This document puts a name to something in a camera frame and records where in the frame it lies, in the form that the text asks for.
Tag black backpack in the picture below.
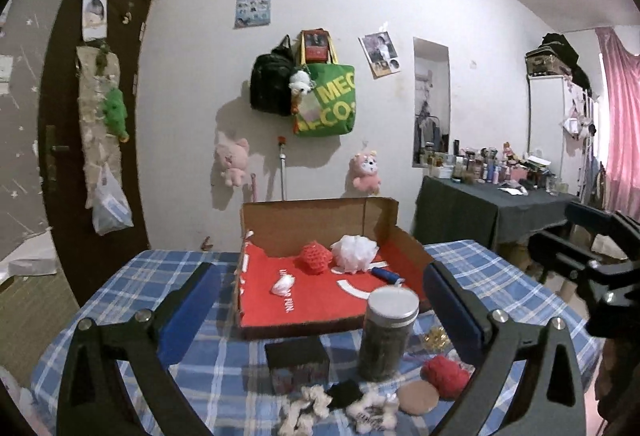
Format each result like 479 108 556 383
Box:
250 34 296 117

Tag white mesh bath pouf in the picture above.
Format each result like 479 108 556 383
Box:
331 235 378 274

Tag pale pink plush left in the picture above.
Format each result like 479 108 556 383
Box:
214 138 250 188

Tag photo on door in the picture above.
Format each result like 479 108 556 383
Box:
81 0 107 42

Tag dark green side table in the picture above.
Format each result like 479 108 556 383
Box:
412 176 576 250

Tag red yarn ball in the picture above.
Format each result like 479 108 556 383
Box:
421 355 471 400

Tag green tote bag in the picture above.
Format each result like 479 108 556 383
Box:
292 29 356 137

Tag blue wall poster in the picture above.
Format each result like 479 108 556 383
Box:
234 0 271 29

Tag white fluffy plush toy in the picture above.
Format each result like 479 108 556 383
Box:
345 392 399 435

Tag pink bear plush right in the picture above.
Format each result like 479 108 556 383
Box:
349 150 382 195

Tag green plush on door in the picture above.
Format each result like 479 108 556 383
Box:
103 88 129 143

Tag blue foam roller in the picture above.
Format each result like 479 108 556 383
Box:
370 267 405 286

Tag white soft cloth piece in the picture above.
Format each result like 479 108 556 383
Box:
270 271 295 297

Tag tall jar dark contents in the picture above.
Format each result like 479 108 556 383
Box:
358 286 420 382

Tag pink curtain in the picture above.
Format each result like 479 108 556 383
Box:
596 27 639 219

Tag red knitted ball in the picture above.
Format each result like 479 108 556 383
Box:
297 241 333 275

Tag black scrunchie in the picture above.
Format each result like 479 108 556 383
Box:
326 378 363 411

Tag red cardboard box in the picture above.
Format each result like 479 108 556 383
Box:
234 197 433 340

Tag short jar gold contents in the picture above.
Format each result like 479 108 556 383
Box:
423 326 452 354

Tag white wardrobe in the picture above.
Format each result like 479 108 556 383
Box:
527 76 593 199

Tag blue plaid tablecloth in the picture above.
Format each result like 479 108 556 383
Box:
30 240 603 435

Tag round beige powder puff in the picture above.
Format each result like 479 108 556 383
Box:
396 380 439 416

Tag cream fuzzy scrunchie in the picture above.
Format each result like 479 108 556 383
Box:
278 385 333 436

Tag plastic bag on door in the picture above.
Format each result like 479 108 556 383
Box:
92 164 134 236

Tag dark wooden door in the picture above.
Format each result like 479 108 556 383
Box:
38 0 151 304

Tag white dog plush on bag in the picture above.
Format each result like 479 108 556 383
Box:
288 69 314 98

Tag small dark box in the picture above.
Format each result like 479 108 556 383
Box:
265 336 330 395

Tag photo poster on wall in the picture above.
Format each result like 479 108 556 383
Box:
359 31 401 79

